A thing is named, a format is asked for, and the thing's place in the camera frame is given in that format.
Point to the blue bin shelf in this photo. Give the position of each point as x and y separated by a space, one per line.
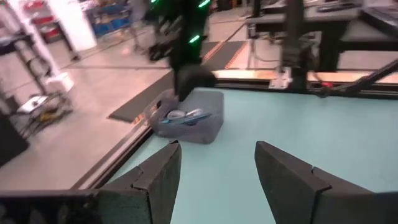
109 25

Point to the shelf with red bins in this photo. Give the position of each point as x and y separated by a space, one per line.
51 32

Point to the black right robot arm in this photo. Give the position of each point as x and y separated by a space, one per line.
183 31

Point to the black aluminium table frame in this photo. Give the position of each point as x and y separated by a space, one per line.
242 84

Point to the black box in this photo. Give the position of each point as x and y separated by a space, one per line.
12 140

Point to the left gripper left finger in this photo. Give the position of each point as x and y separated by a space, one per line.
155 180

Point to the dark gray desk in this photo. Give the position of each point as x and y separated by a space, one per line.
367 34

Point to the white box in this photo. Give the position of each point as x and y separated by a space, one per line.
60 82

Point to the gray plastic bin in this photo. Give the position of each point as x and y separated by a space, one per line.
199 133

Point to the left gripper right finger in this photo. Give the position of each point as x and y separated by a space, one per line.
289 183

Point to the workbench with metal legs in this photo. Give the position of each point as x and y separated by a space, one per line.
40 105

